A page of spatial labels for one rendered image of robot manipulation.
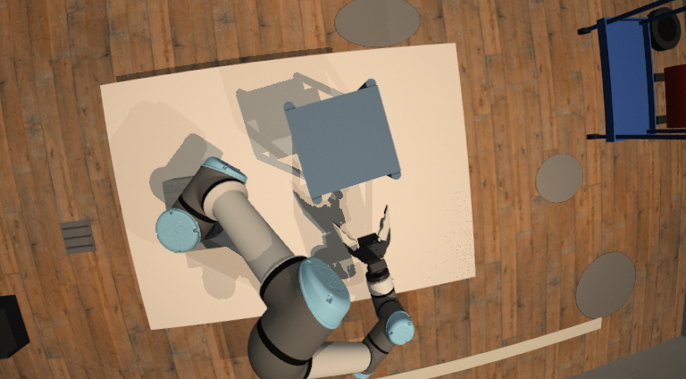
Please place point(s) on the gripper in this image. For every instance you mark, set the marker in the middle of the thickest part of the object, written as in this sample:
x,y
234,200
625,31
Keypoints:
x,y
369,250

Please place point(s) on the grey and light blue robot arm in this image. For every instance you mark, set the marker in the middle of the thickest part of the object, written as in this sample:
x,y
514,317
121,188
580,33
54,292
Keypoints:
x,y
305,299

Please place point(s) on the dark blue shelving unit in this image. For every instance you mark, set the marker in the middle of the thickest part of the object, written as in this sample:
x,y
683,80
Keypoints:
x,y
343,141

